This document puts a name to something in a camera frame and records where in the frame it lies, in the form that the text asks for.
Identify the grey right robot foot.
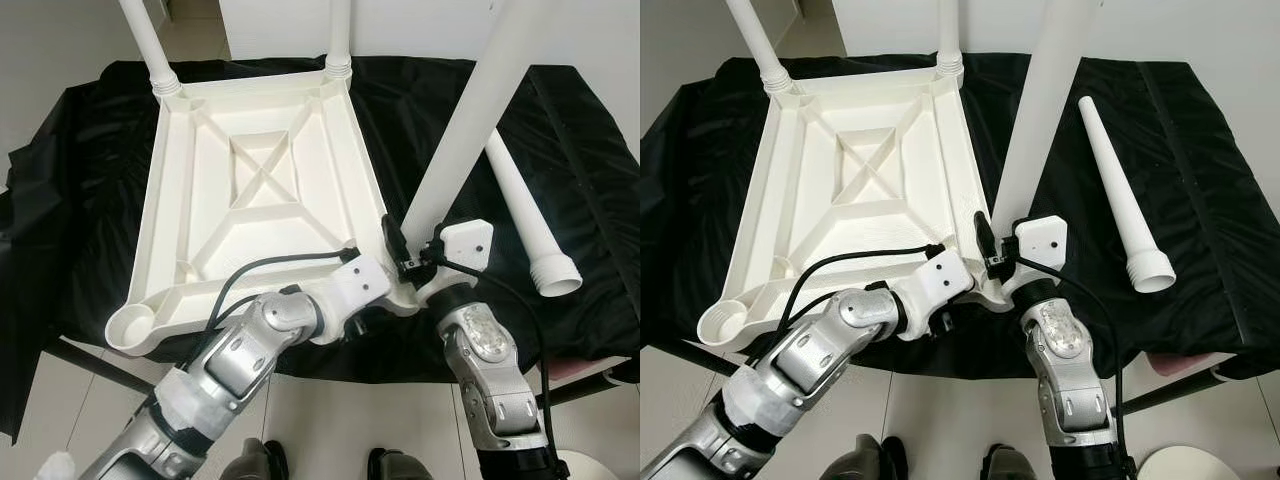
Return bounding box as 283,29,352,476
365,448,436,480
978,445,1041,480

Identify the grey robot foot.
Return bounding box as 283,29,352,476
218,437,291,480
830,435,896,480
365,448,436,480
978,445,1041,480

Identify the grey left robot foot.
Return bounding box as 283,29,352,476
218,437,291,480
830,435,896,480

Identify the black cloth table cover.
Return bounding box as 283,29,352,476
640,52,1280,381
0,55,641,441

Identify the black metal table leg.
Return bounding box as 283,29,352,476
1118,362,1229,416
540,360,641,406
42,337,159,396
640,343,749,386

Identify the white rounded plastic object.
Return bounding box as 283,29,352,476
1140,445,1216,480
553,450,601,480

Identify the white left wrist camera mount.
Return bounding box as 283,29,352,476
905,248,976,331
315,252,393,346

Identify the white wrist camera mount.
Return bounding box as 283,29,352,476
315,252,393,346
905,248,976,331
1000,215,1068,296
415,218,496,301

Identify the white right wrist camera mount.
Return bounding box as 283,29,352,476
415,218,496,301
1000,215,1068,296

